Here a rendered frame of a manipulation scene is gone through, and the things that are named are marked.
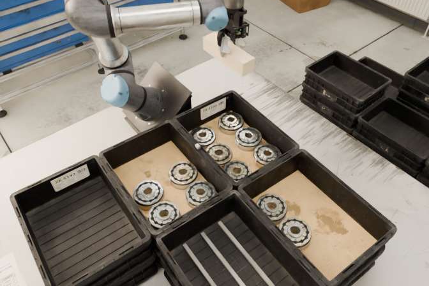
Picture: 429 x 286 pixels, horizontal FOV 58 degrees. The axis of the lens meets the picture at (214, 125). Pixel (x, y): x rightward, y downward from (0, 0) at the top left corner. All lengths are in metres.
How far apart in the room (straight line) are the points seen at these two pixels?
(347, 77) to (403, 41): 1.57
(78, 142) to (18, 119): 1.40
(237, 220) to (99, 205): 0.47
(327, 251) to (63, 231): 0.84
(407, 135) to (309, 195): 1.14
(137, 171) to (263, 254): 0.54
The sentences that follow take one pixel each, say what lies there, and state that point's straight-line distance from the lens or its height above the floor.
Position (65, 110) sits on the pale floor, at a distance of 3.09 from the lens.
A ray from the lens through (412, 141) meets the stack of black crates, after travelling 2.39.
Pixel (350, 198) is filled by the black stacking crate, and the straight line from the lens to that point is 1.33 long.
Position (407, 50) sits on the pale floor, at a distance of 3.89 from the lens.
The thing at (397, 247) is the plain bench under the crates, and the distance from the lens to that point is 1.54.
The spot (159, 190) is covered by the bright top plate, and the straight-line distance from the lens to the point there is 1.34.
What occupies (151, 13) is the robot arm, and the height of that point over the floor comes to 1.37.
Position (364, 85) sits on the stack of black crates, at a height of 0.49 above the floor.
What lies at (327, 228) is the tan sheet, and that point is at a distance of 1.34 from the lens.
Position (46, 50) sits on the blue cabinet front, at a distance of 3.11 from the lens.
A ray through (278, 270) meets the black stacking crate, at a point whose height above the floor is 0.83.
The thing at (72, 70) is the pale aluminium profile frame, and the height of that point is 0.13.
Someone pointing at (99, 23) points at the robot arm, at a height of 1.37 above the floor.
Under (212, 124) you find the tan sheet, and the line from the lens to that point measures 1.58.
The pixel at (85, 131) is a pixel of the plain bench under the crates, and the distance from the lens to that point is 1.83.
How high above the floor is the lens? 1.94
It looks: 45 degrees down
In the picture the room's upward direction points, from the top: straight up
